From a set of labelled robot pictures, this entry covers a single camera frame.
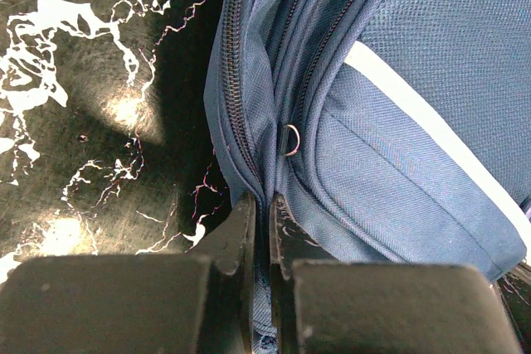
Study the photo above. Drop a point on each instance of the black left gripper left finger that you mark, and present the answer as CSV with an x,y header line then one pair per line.
x,y
198,302

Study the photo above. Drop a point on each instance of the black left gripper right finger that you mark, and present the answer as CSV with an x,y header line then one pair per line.
x,y
321,305

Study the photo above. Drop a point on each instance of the navy blue student backpack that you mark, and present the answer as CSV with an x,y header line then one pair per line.
x,y
397,130

